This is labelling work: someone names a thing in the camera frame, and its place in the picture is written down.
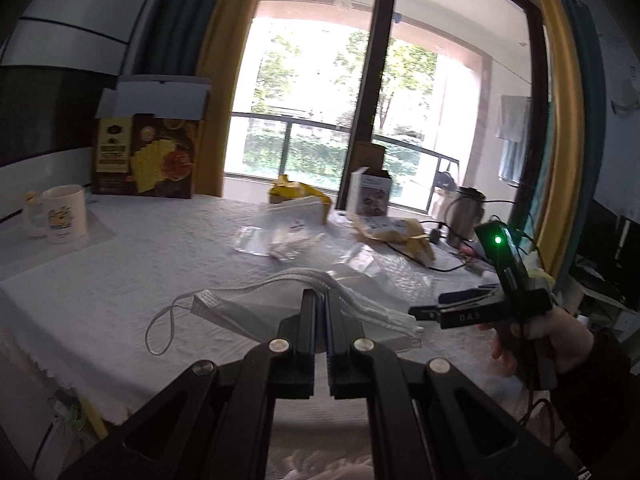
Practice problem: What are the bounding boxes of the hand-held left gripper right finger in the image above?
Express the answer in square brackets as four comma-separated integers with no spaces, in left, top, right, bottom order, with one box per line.
[325,289,576,480]

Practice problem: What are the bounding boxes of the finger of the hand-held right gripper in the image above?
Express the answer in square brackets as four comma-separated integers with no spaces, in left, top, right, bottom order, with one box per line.
[439,284,501,307]
[407,302,497,331]

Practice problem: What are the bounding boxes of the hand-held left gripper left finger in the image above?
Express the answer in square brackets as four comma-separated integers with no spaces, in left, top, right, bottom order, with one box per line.
[60,289,318,480]

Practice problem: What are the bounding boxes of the person's right forearm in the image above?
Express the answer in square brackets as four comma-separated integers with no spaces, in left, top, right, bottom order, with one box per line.
[552,327,640,480]

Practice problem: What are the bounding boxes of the person's right hand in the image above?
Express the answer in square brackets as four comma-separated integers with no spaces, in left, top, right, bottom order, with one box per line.
[477,307,596,377]

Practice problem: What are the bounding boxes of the stainless steel thermos cup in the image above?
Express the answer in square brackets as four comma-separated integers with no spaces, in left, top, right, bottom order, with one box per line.
[444,186,487,249]

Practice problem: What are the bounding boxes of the large clear plastic sheet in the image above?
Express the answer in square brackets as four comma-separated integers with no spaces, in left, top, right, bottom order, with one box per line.
[325,244,483,313]

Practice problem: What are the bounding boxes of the yellow snack bag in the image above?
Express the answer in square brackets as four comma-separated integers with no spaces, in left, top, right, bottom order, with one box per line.
[349,212,437,267]

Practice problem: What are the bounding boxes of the black computer monitor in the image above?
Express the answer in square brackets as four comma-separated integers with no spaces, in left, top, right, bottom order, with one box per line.
[574,199,640,303]

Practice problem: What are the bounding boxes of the teal hanging towel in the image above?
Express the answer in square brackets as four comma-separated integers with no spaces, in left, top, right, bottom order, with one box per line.
[498,139,527,184]

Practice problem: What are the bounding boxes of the small clear plastic bag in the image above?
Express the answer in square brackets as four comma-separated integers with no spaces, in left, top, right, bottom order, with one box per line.
[234,225,281,259]

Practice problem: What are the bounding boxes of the small white printed box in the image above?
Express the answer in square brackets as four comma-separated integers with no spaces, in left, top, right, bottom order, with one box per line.
[348,167,392,217]

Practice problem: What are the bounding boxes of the pack of white masks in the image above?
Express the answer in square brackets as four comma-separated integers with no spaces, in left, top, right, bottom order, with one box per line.
[259,195,327,227]

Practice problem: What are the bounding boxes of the grey hanging towel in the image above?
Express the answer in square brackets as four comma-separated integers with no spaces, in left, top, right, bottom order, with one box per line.
[495,94,532,142]

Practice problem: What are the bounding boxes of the yellow plastic bag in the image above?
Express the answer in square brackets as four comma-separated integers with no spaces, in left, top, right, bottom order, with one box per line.
[269,174,326,204]

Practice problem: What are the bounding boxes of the yellow curtain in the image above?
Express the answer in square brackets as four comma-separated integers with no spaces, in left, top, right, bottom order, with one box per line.
[522,0,587,281]
[192,0,274,197]

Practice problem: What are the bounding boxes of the plain cardboard box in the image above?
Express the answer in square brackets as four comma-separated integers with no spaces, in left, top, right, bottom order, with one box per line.
[350,141,387,173]

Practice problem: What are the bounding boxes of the white textured tablecloth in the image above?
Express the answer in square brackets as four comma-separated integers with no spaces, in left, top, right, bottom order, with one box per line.
[0,192,533,480]

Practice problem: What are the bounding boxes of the yellow table leg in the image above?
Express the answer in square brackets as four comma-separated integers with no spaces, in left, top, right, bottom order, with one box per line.
[79,394,109,437]

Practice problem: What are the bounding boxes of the balcony railing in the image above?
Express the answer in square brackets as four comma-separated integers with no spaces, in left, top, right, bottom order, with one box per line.
[227,110,462,211]

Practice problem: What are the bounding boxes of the brown cracker box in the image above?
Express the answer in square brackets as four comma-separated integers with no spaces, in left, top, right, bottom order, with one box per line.
[91,74,212,200]

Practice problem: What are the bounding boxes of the white mug with yellow print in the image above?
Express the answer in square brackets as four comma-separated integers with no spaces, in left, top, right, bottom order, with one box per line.
[21,184,91,245]

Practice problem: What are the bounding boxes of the black cable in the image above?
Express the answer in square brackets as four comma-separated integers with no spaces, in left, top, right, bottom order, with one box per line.
[387,240,472,274]

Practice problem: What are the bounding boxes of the dark window frame post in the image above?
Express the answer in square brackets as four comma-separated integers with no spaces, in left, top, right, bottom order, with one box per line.
[334,0,402,211]

